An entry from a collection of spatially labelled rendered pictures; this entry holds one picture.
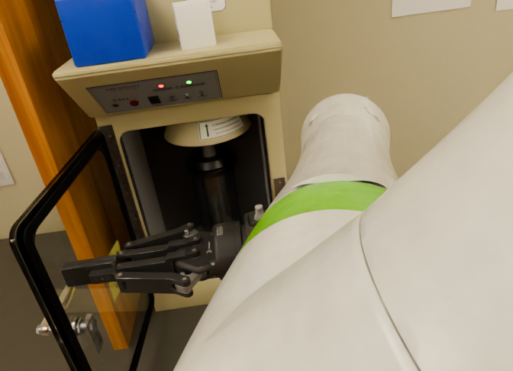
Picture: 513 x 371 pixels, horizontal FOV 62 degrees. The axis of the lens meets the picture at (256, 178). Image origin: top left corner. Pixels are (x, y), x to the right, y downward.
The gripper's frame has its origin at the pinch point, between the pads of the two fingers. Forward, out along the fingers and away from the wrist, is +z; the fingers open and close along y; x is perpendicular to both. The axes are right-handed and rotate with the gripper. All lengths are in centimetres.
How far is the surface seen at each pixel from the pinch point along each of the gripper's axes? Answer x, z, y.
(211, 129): -6.1, -16.8, -28.6
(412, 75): 2, -72, -69
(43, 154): -10.3, 8.8, -17.4
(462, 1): -16, -84, -69
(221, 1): -27.8, -21.9, -26.3
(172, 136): -4.8, -8.9, -31.2
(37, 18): -28.6, 7.6, -29.3
